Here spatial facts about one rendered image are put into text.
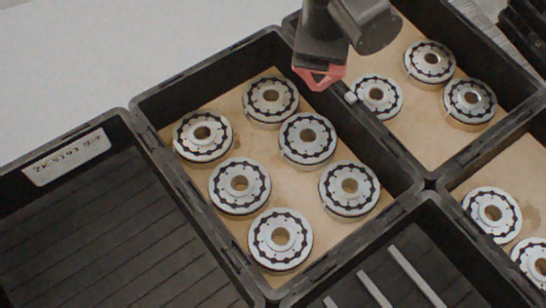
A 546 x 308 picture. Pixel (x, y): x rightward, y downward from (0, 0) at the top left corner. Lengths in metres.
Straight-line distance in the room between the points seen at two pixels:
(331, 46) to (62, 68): 0.75
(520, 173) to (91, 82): 0.89
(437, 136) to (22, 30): 0.93
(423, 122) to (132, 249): 0.55
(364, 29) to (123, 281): 0.55
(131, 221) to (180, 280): 0.13
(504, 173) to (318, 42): 0.49
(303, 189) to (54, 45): 0.68
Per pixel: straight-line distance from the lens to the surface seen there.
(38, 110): 1.20
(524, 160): 1.01
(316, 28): 0.62
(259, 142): 0.92
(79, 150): 0.89
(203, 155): 0.88
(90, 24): 1.31
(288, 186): 0.88
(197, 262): 0.85
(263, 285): 0.72
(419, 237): 0.88
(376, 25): 0.52
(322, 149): 0.88
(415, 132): 0.97
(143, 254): 0.87
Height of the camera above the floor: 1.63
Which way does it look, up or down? 62 degrees down
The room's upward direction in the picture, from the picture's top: 10 degrees clockwise
